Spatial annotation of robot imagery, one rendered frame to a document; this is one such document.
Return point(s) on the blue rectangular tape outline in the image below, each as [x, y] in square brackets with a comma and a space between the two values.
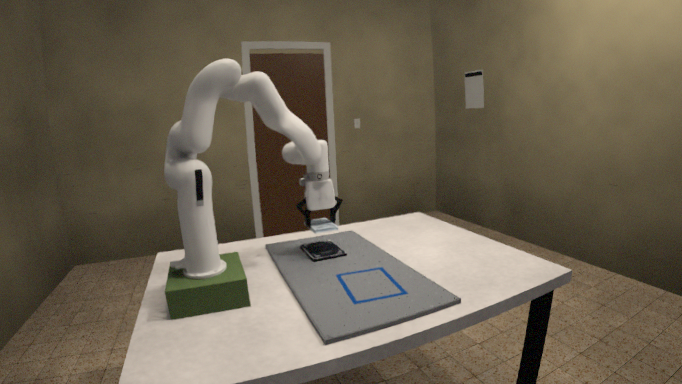
[372, 299]

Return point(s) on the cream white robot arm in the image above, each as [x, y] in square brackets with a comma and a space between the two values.
[193, 135]

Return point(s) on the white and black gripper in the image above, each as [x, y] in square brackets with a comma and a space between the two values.
[319, 195]

